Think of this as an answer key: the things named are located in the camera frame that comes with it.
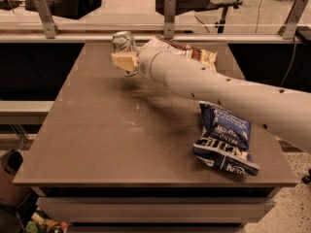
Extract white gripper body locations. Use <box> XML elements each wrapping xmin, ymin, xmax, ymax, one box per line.
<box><xmin>138</xmin><ymin>48</ymin><xmax>162</xmax><ymax>80</ymax></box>

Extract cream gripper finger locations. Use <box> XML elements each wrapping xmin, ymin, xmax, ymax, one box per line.
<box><xmin>111</xmin><ymin>52</ymin><xmax>138</xmax><ymax>72</ymax></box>

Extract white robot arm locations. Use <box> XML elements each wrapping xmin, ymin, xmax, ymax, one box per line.
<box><xmin>112</xmin><ymin>48</ymin><xmax>311</xmax><ymax>153</ymax></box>

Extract brown cream chip bag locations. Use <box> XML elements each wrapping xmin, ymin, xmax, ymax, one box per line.
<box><xmin>145</xmin><ymin>36</ymin><xmax>217</xmax><ymax>71</ymax></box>

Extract blue chip bag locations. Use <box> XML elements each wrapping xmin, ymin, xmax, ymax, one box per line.
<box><xmin>192</xmin><ymin>101</ymin><xmax>259</xmax><ymax>176</ymax></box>

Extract dark bin at left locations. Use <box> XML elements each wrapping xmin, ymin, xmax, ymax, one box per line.
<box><xmin>0</xmin><ymin>150</ymin><xmax>38</xmax><ymax>209</ymax></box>

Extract colourful items under table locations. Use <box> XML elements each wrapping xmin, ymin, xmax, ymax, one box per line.
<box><xmin>23</xmin><ymin>211</ymin><xmax>69</xmax><ymax>233</ymax></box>

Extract middle metal rail bracket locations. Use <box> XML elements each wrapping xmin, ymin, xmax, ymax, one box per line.
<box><xmin>163</xmin><ymin>0</ymin><xmax>176</xmax><ymax>39</ymax></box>

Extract metal rail bracket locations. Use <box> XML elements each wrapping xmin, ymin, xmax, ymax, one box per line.
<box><xmin>33</xmin><ymin>0</ymin><xmax>59</xmax><ymax>39</ymax></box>
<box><xmin>163</xmin><ymin>0</ymin><xmax>176</xmax><ymax>39</ymax></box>
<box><xmin>278</xmin><ymin>0</ymin><xmax>309</xmax><ymax>40</ymax></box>

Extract left metal rail bracket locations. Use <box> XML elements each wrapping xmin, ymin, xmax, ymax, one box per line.
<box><xmin>33</xmin><ymin>0</ymin><xmax>59</xmax><ymax>39</ymax></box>

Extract right metal rail bracket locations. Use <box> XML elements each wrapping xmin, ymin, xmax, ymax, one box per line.
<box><xmin>278</xmin><ymin>0</ymin><xmax>309</xmax><ymax>40</ymax></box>

